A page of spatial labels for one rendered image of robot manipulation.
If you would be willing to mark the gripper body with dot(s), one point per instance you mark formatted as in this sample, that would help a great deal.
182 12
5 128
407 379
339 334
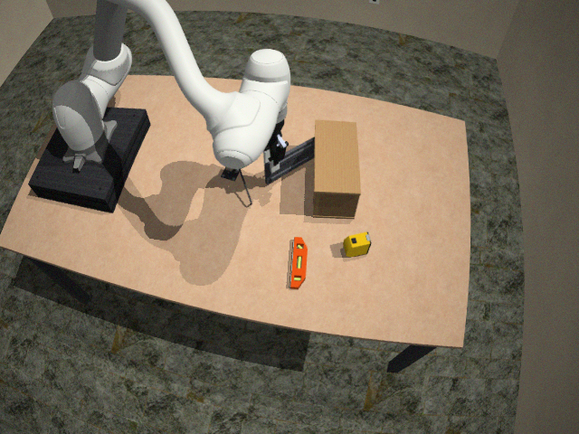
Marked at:
277 131

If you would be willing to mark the yellow tape measure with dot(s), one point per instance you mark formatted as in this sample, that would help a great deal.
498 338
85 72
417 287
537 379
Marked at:
357 245

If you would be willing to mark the orange spirit level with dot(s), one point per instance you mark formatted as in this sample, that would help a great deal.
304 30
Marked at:
298 273

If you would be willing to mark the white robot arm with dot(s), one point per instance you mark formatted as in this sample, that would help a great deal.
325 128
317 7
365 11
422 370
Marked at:
241 124

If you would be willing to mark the brown wooden cabinet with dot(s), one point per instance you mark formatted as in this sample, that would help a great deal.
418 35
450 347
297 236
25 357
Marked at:
336 168

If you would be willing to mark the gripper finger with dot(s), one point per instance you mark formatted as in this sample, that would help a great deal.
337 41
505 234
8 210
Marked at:
280 152
266 154

